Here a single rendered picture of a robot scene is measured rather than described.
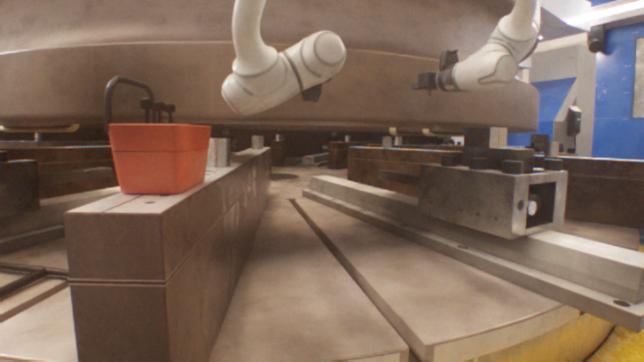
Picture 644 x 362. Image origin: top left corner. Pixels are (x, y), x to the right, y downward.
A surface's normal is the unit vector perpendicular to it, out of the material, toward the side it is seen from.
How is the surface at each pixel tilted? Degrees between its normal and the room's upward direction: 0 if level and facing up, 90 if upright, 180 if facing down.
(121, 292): 90
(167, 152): 98
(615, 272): 71
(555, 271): 90
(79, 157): 90
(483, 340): 90
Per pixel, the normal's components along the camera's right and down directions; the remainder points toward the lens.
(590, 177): -0.65, 0.05
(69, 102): -0.14, 0.07
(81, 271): 0.08, 0.08
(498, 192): -0.89, 0.02
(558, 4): 0.40, 0.08
